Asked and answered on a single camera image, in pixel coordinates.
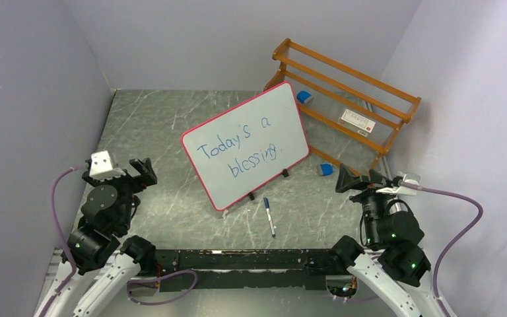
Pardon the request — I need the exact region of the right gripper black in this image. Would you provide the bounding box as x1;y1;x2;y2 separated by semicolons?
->
335;162;399;246

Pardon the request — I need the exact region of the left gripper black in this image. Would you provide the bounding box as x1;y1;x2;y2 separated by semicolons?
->
83;156;156;230

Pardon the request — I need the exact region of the whiteboard with pink frame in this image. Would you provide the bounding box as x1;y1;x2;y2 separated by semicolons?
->
181;82;310;211

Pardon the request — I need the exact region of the blue whiteboard marker pen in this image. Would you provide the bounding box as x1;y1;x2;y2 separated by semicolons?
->
265;208;276;238

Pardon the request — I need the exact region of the blue marker cap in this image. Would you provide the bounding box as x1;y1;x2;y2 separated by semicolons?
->
263;197;270;209

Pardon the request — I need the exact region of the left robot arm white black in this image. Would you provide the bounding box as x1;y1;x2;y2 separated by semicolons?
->
35;151;160;316

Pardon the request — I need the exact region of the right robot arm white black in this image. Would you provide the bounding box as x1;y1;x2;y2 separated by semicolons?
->
329;165;455;316

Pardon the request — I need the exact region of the blue eraser on table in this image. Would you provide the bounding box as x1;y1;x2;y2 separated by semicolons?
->
317;163;334;177

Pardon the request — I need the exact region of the white labelled box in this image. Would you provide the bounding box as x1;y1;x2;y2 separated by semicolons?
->
339;109;376;137

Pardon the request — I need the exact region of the orange wooden shelf rack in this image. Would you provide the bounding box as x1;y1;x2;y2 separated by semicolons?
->
265;38;421;173

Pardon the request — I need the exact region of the blue eraser on shelf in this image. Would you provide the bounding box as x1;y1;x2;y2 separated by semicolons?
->
296;90;313;105

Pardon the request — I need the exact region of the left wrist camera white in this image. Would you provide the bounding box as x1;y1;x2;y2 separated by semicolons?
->
89;151;126;181

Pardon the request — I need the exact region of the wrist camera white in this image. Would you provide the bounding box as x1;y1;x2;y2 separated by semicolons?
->
376;173;421;196
89;151;126;181

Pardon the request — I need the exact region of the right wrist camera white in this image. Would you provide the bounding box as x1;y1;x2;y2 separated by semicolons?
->
376;173;421;196

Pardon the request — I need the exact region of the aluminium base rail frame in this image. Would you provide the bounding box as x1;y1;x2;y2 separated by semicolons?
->
32;248;444;317

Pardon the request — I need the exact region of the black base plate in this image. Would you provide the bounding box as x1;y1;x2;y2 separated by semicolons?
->
134;248;357;296

